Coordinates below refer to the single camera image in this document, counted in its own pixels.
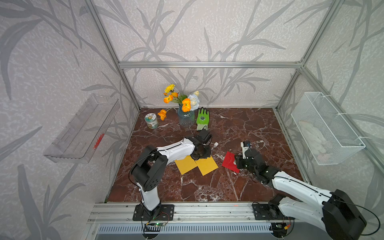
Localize yellow envelope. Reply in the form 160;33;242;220
196;157;218;176
175;156;198;175

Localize red envelope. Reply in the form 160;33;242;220
222;152;240;174

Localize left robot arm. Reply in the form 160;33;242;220
130;129;212;214

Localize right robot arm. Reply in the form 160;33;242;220
235;146;367;240

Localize green work glove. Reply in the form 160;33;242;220
197;108;210;131

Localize blue glass vase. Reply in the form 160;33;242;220
178;105;195;127

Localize orange yellow artificial flowers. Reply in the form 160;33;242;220
164;84;200;112

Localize small printed tin can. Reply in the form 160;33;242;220
145;113;159;129

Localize white cloth in basket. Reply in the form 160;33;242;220
299;121;327;155

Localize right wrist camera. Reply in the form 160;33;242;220
241;141;252;159

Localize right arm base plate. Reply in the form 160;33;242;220
252;202;285;221

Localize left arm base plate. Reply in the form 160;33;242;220
133;204;175;222

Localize white wire mesh basket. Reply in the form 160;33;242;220
291;92;366;166

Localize aluminium front rail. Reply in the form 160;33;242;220
86;201;340;225

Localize clear plastic wall tray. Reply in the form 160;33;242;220
43;94;121;164

